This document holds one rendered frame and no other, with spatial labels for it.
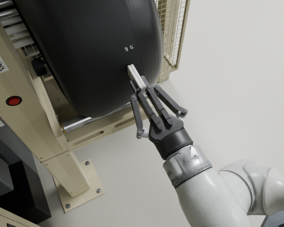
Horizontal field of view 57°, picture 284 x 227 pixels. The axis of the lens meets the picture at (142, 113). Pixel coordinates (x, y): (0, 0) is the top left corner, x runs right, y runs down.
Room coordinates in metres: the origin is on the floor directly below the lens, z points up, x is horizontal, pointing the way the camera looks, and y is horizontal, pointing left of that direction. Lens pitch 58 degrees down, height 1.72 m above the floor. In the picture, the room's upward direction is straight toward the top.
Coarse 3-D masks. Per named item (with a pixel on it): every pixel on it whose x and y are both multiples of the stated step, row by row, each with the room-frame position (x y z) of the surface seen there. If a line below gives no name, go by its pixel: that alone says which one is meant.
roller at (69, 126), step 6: (138, 102) 0.56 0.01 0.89; (120, 108) 0.52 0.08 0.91; (78, 114) 0.49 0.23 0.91; (108, 114) 0.50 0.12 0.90; (66, 120) 0.46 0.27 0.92; (72, 120) 0.46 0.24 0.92; (78, 120) 0.46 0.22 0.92; (84, 120) 0.47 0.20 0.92; (90, 120) 0.47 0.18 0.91; (96, 120) 0.48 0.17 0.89; (66, 126) 0.44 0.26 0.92; (72, 126) 0.44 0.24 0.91; (78, 126) 0.45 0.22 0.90; (66, 132) 0.43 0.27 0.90
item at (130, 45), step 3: (129, 42) 0.46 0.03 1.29; (132, 42) 0.46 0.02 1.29; (123, 45) 0.45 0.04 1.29; (126, 45) 0.45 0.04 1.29; (129, 45) 0.45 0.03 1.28; (132, 45) 0.46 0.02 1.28; (123, 48) 0.44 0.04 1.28; (126, 48) 0.45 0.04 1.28; (129, 48) 0.45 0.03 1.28; (132, 48) 0.45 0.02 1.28; (126, 51) 0.44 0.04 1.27; (129, 51) 0.45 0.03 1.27; (132, 51) 0.45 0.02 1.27
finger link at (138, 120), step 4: (132, 96) 0.34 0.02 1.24; (132, 100) 0.33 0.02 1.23; (136, 100) 0.33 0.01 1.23; (132, 104) 0.33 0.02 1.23; (136, 104) 0.32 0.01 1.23; (132, 108) 0.33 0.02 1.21; (136, 108) 0.31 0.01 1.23; (136, 112) 0.30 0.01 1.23; (136, 116) 0.29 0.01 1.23; (140, 116) 0.30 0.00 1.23; (136, 120) 0.29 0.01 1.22; (140, 120) 0.29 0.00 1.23; (136, 124) 0.29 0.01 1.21; (140, 124) 0.28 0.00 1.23; (140, 128) 0.27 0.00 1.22; (140, 132) 0.26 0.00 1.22
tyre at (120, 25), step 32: (32, 0) 0.47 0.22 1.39; (64, 0) 0.47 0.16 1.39; (96, 0) 0.49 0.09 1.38; (128, 0) 0.51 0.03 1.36; (32, 32) 0.46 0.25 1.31; (64, 32) 0.43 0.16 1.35; (96, 32) 0.44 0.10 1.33; (128, 32) 0.47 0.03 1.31; (160, 32) 0.53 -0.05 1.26; (64, 64) 0.40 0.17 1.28; (96, 64) 0.40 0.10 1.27; (128, 64) 0.43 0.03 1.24; (160, 64) 0.49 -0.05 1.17; (96, 96) 0.38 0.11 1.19; (128, 96) 0.43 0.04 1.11
